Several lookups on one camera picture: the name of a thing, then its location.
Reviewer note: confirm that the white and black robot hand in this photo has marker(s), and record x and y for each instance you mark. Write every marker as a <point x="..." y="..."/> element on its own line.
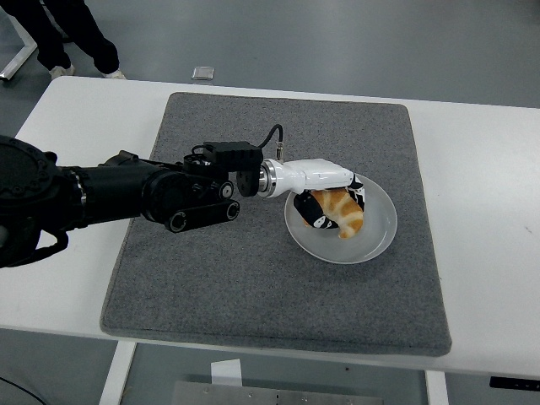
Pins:
<point x="312" y="175"/>

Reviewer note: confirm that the golden croissant bread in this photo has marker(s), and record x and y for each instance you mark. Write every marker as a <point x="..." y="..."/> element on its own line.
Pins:
<point x="346" y="215"/>

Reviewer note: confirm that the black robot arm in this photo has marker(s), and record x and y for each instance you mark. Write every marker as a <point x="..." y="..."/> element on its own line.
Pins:
<point x="118" y="190"/>

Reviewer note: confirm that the pale grey round plate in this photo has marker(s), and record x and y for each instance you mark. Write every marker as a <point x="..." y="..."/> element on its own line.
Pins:
<point x="371" y="238"/>

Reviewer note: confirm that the grey metal plate with screws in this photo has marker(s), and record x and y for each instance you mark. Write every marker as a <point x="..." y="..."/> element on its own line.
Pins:
<point x="253" y="396"/>

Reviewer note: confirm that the grey felt mat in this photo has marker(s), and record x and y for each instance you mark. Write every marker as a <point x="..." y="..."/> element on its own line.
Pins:
<point x="236" y="287"/>

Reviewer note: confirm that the silver floor socket box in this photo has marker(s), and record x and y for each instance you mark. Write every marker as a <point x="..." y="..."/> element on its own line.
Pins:
<point x="203" y="73"/>

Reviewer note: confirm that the white table leg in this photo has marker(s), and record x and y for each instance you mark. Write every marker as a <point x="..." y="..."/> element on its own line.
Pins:
<point x="436" y="390"/>
<point x="116" y="375"/>

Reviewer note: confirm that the black table control panel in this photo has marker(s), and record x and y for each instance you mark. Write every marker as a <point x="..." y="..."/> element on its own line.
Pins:
<point x="514" y="382"/>

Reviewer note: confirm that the person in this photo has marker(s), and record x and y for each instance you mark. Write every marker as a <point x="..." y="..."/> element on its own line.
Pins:
<point x="42" y="25"/>

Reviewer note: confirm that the white desk leg frame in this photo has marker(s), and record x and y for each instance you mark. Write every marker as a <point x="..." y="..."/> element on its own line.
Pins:
<point x="19" y="57"/>

